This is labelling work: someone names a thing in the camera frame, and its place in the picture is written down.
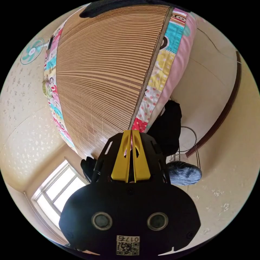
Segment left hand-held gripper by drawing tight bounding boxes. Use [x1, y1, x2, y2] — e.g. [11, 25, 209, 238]
[80, 156, 102, 184]

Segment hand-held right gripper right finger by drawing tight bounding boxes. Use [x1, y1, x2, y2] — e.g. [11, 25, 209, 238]
[132, 130, 151, 183]

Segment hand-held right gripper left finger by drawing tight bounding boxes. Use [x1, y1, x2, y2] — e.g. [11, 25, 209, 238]
[111, 130, 132, 183]

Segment black long pants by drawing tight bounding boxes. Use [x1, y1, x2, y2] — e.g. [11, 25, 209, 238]
[79, 0, 171, 18]

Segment window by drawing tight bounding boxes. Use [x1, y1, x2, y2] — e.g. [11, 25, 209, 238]
[31, 159, 88, 214]

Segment person's body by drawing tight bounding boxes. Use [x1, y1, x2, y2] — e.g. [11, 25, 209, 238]
[148, 100, 203, 186]

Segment teal electric fan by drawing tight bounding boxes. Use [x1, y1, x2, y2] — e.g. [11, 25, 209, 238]
[20, 35, 54, 65]

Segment metal wire stand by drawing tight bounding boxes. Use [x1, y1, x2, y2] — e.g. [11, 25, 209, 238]
[170, 126, 202, 170]

